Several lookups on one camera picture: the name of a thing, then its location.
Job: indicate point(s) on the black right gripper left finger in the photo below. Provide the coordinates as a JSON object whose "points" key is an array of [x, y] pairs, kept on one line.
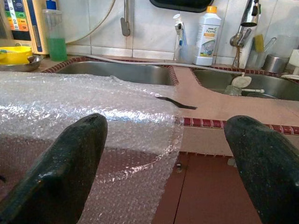
{"points": [[58, 177]]}

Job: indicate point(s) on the steel cup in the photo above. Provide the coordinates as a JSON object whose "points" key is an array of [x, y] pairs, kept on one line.
{"points": [[275, 64]]}

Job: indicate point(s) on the white detergent bottle orange cap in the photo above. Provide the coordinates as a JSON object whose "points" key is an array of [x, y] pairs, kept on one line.
{"points": [[206, 46]]}

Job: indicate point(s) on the black tray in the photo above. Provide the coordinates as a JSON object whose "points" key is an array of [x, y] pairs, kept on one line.
{"points": [[182, 4]]}

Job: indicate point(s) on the clear plastic container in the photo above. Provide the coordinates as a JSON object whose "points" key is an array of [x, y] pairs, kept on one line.
{"points": [[255, 59]]}

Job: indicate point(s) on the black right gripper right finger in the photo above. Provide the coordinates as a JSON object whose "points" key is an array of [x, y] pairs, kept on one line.
{"points": [[268, 172]]}

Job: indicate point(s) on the white plastic box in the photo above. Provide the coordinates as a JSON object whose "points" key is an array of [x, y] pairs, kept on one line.
{"points": [[294, 61]]}

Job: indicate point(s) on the steel sink basin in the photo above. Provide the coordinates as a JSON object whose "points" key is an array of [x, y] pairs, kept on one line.
{"points": [[130, 72], [280, 88]]}

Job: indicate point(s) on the small glass jar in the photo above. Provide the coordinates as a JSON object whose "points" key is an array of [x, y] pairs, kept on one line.
{"points": [[232, 90]]}

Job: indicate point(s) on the beige water ionizer machine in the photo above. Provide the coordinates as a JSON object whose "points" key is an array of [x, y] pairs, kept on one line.
{"points": [[17, 14]]}

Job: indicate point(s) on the chrome faucet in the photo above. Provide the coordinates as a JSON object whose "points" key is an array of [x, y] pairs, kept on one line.
{"points": [[251, 14]]}

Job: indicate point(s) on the yellow plastic bowl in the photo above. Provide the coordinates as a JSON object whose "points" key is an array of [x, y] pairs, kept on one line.
{"points": [[14, 57]]}

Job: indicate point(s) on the white plastic tube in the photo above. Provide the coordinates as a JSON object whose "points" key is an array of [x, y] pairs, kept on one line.
{"points": [[253, 90]]}

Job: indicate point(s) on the brown cabinet door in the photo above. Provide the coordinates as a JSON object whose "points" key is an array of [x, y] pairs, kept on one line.
{"points": [[210, 193], [168, 205]]}

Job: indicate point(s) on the steel bowl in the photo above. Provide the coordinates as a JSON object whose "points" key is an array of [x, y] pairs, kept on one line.
{"points": [[23, 67]]}

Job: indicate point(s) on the green liquid bottle blue cap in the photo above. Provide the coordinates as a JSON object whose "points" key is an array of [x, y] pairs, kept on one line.
{"points": [[57, 49]]}

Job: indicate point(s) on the clear bubble wrap sheet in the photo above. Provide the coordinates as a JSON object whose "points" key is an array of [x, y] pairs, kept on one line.
{"points": [[70, 98]]}

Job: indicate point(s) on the yellow sponge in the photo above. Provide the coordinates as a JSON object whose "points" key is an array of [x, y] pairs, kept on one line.
{"points": [[258, 43]]}

